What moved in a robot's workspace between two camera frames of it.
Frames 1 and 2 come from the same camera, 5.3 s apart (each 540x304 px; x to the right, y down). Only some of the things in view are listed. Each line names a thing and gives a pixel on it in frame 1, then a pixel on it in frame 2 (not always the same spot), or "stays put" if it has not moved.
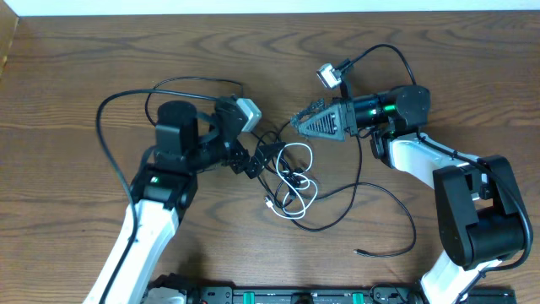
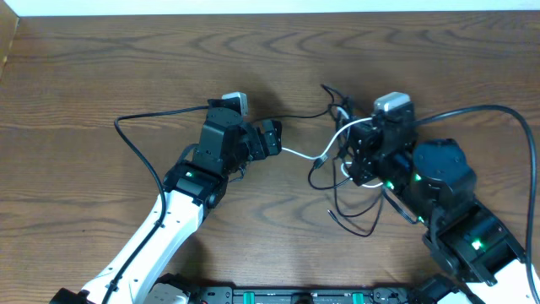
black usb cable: (189, 77) → (332, 97)
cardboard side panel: (8, 24) stays put
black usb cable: (348, 203) → (319, 163)
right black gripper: (342, 115) → (367, 143)
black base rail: (385, 295) stays put
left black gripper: (242, 162) → (258, 135)
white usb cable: (270, 203) → (332, 143)
